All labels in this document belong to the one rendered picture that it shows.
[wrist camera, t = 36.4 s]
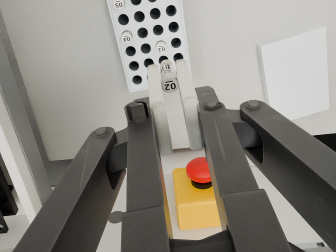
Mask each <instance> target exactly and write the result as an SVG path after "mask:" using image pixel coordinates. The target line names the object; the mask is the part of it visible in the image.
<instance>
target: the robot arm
mask: <svg viewBox="0 0 336 252"><path fill-rule="evenodd" d="M175 68H176V74H177V80H178V87H179V93H180V99H181V104H182V110H183V115H184V120H185V125H186V130H187V135H188V140H189V145H190V149H192V150H193V151H196V150H202V149H203V148H204V150H205V158H206V162H207V164H208V168H209V173H210V178H211V182H212V187H213V191H214V196H215V201H216V205H217V210H218V215H219V219H220V224H221V228H222V231H221V232H218V233H216V234H213V235H211V236H208V237H206V238H203V239H200V240H193V239H174V237H173V230H172V224H171V218H170V211H169V205H168V199H167V193H166V186H165V180H164V174H163V167H162V161H161V156H160V155H162V156H167V155H172V153H173V152H174V150H173V145H172V139H171V134H170V128H169V123H168V117H167V111H166V106H165V100H164V95H163V90H162V85H161V79H160V74H159V69H158V65H156V64H151V65H148V67H147V78H148V92H149V97H143V98H138V99H135V100H134V101H132V102H130V103H128V104H127V105H125V107H124V111H125V115H126V119H127V127H126V128H124V129H122V130H120V131H117V132H115V130H114V128H112V127H107V126H106V127H100V128H97V129H96V130H94V131H93V132H92V133H91V134H90V135H89V136H88V138H87V139H86V141H85V142H84V144H83V145H82V147H81V148H80V150H79V151H78V153H77V154H76V156H75V157H74V159H73V160H72V162H71V163H70V165H69V166H68V168H67V169H66V171H65V172H64V174H63V176H62V177H61V179H60V180H59V182H58V183H57V185H56V186H55V188H54V189H53V191H52V192H51V194H50V195H49V197H48V198H47V200H46V201H45V203H44V204H43V206H42V207H41V209H40V210H39V212H38V213H37V215H36V216H35V218H34V219H33V221H32V222H31V224H30V225H29V227H28V229H27V230H26V232H25V233H24V235H23V236H22V238H21V239H20V241H19V242H18V244H17V245H16V247H15V248H14V250H13V251H12V252H96V251H97V248H98V246H99V243H100V240H101V238H102V235H103V233H104V230H105V227H106V225H107V222H108V220H109V217H110V214H111V212H112V209H113V207H114V204H115V201H116V199H117V196H118V194H119V191H120V188H121V186H122V183H123V181H124V178H125V175H126V212H123V213H122V218H121V248H120V252H305V251H304V250H302V249H301V248H299V247H297V246H296V245H294V244H292V243H291V242H289V241H288V240H287V238H286V236H285V233H284V231H283V229H282V227H281V224H280V222H279V220H278V217H277V215H276V213H275V211H274V208H273V206H272V204H271V202H270V199H269V197H268V195H267V193H266V191H265V189H263V188H261V189H259V186H258V184H257V181H256V179H255V177H254V174H253V172H252V169H251V167H250V165H249V162H248V160H247V157H248V158H249V159H250V160H251V161H252V163H253V164H254V165H255V166H256V167H257V168H258V169H259V170H260V171H261V173H262V174H263V175H264V176H265V177H266V178H267V179H268V180H269V181H270V182H271V184H272V185H273V186H274V187H275V188H276V189H277V190H278V191H279V192H280V193H281V195H282V196H283V197H284V198H285V199H286V200H287V201H288V202H289V203H290V204H291V206H292V207H293V208H294V209H295V210H296V211H297V212H298V213H299V214H300V215H301V217H302V218H303V219H304V220H305V221H306V222H307V223H308V224H309V225H310V227H311V228H312V229H313V230H314V231H315V232H316V233H317V234H318V235H319V236H320V238H321V239H322V240H323V241H324V242H325V243H326V244H327V245H328V246H329V247H330V249H331V250H332V251H333V252H336V152H335V151H333V150H332V149H331V148H329V147H328V146H326V145H325V144H323V143H322V142H321V141H319V140H318V139H316V138H315V137H313V136H312V135H311V134H309V133H308V132H306V131H305V130H304V129H302V128H301V127H299V126H298V125H296V124H295V123H294V122H292V121H291V120H289V119H288V118H286V117H285V116H284V115H282V114H281V113H279V112H278V111H276V110H275V109H274V108H272V107H271V106H269V105H268V104H267V103H265V102H263V101H260V100H256V99H254V100H248V101H245V102H243V103H242V104H240V107H239V109H227V108H226V107H225V105H224V104H223V103H222V102H220V101H219V99H218V97H217V95H216V93H215V90H214V88H212V87H211V86H209V85H207V86H201V87H195V88H194V85H193V82H192V78H191V75H190V72H189V69H188V66H187V63H186V60H184V59H179V60H176V62H175ZM246 156H247V157H246ZM126 168H127V170H126Z"/></svg>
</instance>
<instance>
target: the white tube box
mask: <svg viewBox="0 0 336 252"><path fill-rule="evenodd" d="M106 1H107V5H108V9H109V13H110V17H111V21H112V25H113V29H114V33H115V37H116V41H117V45H118V49H119V53H120V57H121V61H122V65H123V69H124V74H125V78H126V82H127V86H128V90H129V92H130V93H132V92H138V91H143V90H148V89H149V85H148V71H147V67H149V65H154V64H156V66H157V65H158V71H159V76H160V79H161V71H160V70H161V67H160V65H161V62H162V61H163V60H169V61H171V62H172V65H173V68H174V71H175V75H176V77H177V72H176V66H175V62H177V61H176V60H181V59H184V61H186V64H187V67H188V70H189V73H190V76H191V79H192V73H191V65H190V58H189V50H188V43H187V35H186V28H185V20H184V13H183V5H182V0H125V4H124V7H123V9H121V10H117V9H115V8H114V5H113V3H114V0H106ZM124 31H130V32H131V33H132V40H131V42H130V43H124V42H123V41H122V34H123V32H124ZM158 41H164V42H165V45H166V51H165V52H164V53H158V52H157V49H156V43H157V42H158Z"/></svg>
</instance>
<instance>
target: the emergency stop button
mask: <svg viewBox="0 0 336 252"><path fill-rule="evenodd" d="M186 174H187V176H188V177H189V178H190V179H191V180H192V181H194V182H198V183H208V182H211V181H212V180H211V176H210V171H209V167H208V162H207V161H206V157H196V158H194V159H192V160H191V161H190V162H189V163H188V164H187V165H186Z"/></svg>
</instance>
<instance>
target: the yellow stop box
mask: <svg viewBox="0 0 336 252"><path fill-rule="evenodd" d="M172 178H173V190H174V199H175V207H176V215H177V222H178V227H179V229H180V230H192V229H202V228H211V227H221V222H220V217H219V213H218V208H217V204H216V199H215V194H214V190H213V185H212V181H210V182H206V183H200V182H195V181H193V180H191V179H190V178H189V177H188V176H187V173H186V167H182V168H175V169H173V171H172Z"/></svg>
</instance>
